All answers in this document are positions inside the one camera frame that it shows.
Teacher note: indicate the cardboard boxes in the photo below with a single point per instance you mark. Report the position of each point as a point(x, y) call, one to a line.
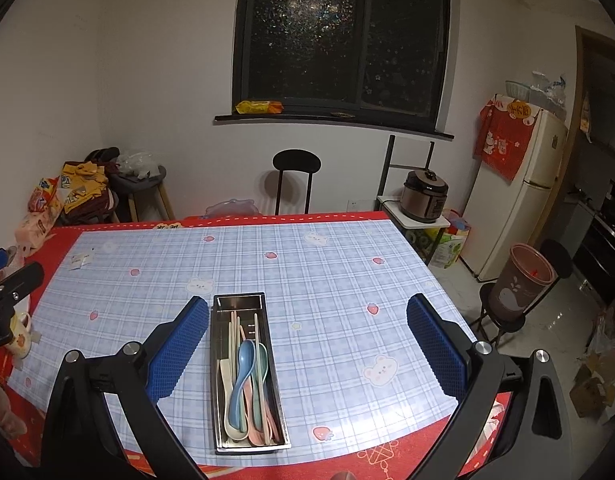
point(595, 385)

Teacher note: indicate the brown rice cooker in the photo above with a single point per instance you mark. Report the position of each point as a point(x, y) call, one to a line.
point(425, 197)

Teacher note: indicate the snack bags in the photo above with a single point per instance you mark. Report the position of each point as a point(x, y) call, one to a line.
point(35, 230)

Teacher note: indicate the metal utensil tray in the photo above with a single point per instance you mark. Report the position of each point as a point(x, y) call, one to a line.
point(237, 301)

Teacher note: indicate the white paper tag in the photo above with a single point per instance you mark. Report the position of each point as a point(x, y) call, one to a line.
point(82, 261)

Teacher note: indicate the beige spoon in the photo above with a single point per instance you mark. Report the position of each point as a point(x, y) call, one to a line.
point(225, 375)

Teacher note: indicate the hanging yellow paper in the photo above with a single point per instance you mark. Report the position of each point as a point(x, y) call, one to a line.
point(586, 117)

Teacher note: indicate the black chair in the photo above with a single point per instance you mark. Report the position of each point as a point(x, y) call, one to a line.
point(296, 162)

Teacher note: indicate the glass bowl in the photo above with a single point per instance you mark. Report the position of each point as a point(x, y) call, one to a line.
point(517, 90)

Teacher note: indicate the person's right hand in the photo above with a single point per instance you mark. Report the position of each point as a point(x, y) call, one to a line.
point(345, 476)

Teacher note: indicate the dark kitchen cabinet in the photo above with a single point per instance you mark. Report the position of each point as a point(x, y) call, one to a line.
point(602, 255)

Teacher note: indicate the red printed cloth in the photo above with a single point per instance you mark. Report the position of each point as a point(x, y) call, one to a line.
point(505, 142)

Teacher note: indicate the black and white shelf rack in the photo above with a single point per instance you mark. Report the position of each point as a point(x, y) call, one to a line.
point(412, 225)

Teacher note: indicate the dark window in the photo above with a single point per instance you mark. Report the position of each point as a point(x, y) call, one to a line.
point(337, 35)

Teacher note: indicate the green spoon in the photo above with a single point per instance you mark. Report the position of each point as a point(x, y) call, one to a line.
point(262, 360)

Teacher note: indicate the wooden door frame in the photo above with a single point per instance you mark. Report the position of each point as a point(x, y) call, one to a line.
point(580, 60)

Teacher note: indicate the black stool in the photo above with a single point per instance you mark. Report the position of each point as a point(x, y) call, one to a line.
point(560, 260)

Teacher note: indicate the person's left forearm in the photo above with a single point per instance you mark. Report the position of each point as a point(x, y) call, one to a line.
point(2, 405)

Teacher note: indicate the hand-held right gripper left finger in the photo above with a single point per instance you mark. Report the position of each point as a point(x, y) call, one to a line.
point(180, 345)

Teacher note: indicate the clear plastic containers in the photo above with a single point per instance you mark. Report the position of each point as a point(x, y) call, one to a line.
point(550, 92)

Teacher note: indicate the brown waste bin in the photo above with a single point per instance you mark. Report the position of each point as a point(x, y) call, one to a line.
point(520, 285)

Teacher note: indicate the grey stool with wooden legs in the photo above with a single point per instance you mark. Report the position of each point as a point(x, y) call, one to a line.
point(137, 185)

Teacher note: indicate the white fridge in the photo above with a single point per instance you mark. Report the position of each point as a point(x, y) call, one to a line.
point(512, 220)

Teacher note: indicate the clear plastic bag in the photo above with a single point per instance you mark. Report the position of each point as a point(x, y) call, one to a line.
point(135, 164)

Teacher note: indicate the orange blue snack bag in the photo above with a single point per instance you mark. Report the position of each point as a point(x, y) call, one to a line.
point(45, 195)

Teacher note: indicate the blue spoon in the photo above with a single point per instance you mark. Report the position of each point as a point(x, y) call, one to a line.
point(246, 355)

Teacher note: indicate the beige chopstick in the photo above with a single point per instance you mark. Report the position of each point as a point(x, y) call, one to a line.
point(231, 330)
point(236, 330)

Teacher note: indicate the cream cup with lion print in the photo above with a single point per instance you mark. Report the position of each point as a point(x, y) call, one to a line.
point(20, 340)

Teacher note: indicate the dark red cloth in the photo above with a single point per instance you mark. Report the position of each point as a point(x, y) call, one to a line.
point(90, 212)

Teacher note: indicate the clear plastic tray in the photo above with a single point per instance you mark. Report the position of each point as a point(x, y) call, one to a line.
point(232, 208)

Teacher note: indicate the pink spoon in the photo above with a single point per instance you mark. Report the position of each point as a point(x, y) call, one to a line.
point(260, 438)

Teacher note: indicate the green white package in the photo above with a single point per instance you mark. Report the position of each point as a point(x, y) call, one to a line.
point(447, 250)

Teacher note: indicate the blue plaid table mat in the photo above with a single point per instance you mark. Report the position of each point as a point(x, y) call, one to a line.
point(327, 280)

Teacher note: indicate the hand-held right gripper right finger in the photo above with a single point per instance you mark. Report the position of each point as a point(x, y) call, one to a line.
point(435, 345)

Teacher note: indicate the yellow snack packet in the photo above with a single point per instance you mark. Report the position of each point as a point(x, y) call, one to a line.
point(260, 107)

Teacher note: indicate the black windowsill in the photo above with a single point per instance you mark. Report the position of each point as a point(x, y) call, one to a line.
point(337, 123)

